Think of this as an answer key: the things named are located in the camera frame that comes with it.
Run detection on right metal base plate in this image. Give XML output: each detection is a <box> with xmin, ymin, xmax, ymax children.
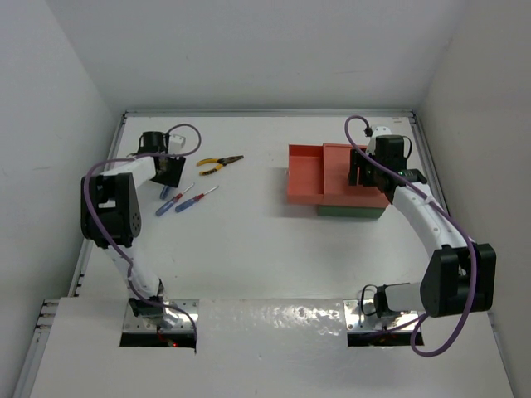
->
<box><xmin>343</xmin><ymin>298</ymin><xmax>421</xmax><ymax>334</ymax></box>

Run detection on yellow long-nose pliers near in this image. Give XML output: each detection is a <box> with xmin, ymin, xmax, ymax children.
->
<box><xmin>196</xmin><ymin>155</ymin><xmax>244</xmax><ymax>177</ymax></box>

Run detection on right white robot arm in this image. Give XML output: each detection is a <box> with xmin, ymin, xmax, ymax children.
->
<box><xmin>351</xmin><ymin>132</ymin><xmax>496</xmax><ymax>318</ymax></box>

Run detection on red sliding drawer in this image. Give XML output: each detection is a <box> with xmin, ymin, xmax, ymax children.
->
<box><xmin>287</xmin><ymin>144</ymin><xmax>324</xmax><ymax>206</ymax></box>

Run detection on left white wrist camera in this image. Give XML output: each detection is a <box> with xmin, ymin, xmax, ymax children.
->
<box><xmin>168</xmin><ymin>133</ymin><xmax>186</xmax><ymax>154</ymax></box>

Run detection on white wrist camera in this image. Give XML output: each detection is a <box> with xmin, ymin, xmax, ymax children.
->
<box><xmin>372</xmin><ymin>125</ymin><xmax>392</xmax><ymax>138</ymax></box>
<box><xmin>168</xmin><ymin>133</ymin><xmax>186</xmax><ymax>154</ymax></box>

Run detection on metal base plate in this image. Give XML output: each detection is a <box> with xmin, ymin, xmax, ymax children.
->
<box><xmin>122</xmin><ymin>299</ymin><xmax>199</xmax><ymax>334</ymax></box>
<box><xmin>343</xmin><ymin>298</ymin><xmax>421</xmax><ymax>334</ymax></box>

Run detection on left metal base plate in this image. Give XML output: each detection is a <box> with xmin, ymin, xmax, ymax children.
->
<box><xmin>122</xmin><ymin>299</ymin><xmax>199</xmax><ymax>334</ymax></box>

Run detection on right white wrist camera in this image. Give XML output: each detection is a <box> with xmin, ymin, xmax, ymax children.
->
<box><xmin>372</xmin><ymin>125</ymin><xmax>392</xmax><ymax>138</ymax></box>

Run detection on white front board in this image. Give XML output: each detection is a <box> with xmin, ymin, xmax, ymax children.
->
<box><xmin>32</xmin><ymin>298</ymin><xmax>512</xmax><ymax>397</ymax></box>

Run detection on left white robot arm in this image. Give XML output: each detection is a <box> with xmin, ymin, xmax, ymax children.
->
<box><xmin>80</xmin><ymin>130</ymin><xmax>187</xmax><ymax>328</ymax></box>

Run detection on blue red screwdriver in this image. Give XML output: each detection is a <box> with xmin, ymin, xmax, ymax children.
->
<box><xmin>159</xmin><ymin>186</ymin><xmax>171</xmax><ymax>200</ymax></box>

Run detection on red drawer box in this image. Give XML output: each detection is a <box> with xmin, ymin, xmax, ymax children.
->
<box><xmin>319</xmin><ymin>143</ymin><xmax>387</xmax><ymax>209</ymax></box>

